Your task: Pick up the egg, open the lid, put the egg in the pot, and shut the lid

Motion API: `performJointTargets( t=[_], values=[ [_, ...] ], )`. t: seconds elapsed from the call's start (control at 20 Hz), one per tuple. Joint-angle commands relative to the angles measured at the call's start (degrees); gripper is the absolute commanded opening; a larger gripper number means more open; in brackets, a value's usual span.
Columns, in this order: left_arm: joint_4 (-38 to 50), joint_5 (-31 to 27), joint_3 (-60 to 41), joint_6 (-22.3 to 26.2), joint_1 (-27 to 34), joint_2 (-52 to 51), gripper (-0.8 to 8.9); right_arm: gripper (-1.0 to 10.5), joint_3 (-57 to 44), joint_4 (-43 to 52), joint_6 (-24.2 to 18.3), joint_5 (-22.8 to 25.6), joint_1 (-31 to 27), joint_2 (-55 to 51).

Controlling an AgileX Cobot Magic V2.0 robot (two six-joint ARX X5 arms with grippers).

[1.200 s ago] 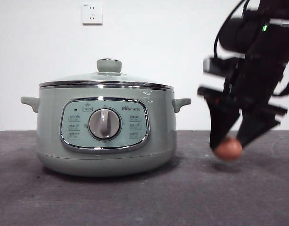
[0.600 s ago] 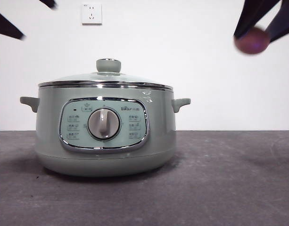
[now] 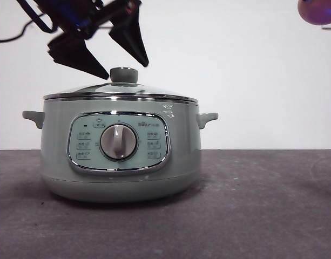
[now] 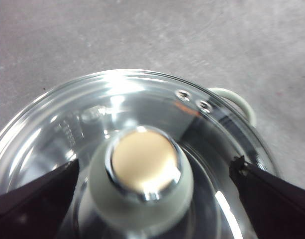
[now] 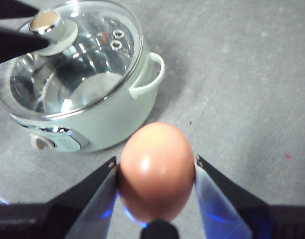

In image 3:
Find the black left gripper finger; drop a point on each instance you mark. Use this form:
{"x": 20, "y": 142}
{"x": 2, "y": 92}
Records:
{"x": 132, "y": 37}
{"x": 73, "y": 55}

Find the glass lid with green knob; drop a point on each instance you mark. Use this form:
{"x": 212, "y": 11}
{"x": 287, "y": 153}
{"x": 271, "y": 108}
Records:
{"x": 124, "y": 76}

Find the brown egg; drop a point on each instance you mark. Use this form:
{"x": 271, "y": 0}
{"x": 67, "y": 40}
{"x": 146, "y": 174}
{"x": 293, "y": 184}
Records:
{"x": 317, "y": 12}

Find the pale green electric cooking pot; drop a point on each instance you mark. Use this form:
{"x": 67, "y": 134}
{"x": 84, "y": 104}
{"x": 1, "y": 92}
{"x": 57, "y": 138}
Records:
{"x": 57, "y": 140}

